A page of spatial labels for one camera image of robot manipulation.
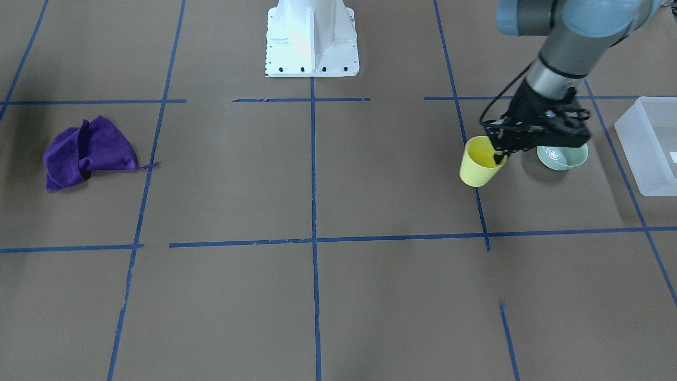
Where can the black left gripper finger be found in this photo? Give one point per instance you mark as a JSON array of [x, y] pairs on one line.
[[499, 157]]

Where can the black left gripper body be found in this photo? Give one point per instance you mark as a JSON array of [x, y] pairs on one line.
[[527, 105]]

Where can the yellow plastic cup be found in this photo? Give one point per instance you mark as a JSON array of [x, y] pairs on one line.
[[477, 166]]

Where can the purple cloth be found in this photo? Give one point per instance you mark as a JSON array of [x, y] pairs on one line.
[[76, 153]]

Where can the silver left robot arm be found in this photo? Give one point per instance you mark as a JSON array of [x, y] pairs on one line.
[[577, 34]]

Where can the clear plastic storage box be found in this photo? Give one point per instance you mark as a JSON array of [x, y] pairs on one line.
[[647, 132]]

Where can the light green ceramic bowl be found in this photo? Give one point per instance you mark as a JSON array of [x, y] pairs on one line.
[[562, 158]]

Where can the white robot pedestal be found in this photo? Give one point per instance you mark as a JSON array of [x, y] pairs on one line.
[[311, 39]]

